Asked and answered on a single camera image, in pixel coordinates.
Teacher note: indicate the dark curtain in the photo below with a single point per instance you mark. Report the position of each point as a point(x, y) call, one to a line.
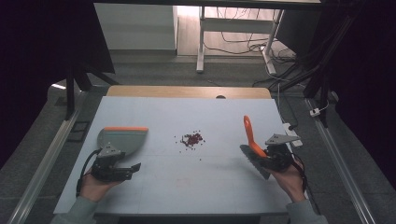
point(370, 77)
point(31, 62)

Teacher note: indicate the black metal stand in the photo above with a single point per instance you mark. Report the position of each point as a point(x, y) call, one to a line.
point(70, 93)
point(323, 87)

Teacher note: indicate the small white adapter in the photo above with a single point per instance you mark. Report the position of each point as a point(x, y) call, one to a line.
point(315, 112)

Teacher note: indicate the black rectangular floor bracket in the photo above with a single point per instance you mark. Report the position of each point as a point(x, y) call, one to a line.
point(79, 131)

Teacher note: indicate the white cabinet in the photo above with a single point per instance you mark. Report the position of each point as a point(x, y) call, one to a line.
point(135, 26)

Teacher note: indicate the aluminium rail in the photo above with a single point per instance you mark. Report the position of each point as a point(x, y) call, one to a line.
point(339, 165)
point(46, 161)

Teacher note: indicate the wooden table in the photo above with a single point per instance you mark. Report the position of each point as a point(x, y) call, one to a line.
point(186, 92)

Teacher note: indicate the grey dustpan with orange edge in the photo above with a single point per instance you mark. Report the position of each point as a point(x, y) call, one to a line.
point(124, 140)

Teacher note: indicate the pile of red beans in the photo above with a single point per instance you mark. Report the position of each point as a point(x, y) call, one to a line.
point(192, 139)

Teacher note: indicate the white desk frame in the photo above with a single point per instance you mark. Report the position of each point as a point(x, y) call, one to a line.
point(236, 25)

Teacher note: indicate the person's left hand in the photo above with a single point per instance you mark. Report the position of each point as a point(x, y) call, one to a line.
point(93, 188)

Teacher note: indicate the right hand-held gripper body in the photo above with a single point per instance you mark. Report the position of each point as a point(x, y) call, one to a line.
point(278, 154)

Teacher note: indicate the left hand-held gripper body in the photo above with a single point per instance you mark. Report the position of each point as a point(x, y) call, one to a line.
point(107, 163)

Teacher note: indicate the white power strip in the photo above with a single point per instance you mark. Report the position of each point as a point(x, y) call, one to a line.
point(297, 143)

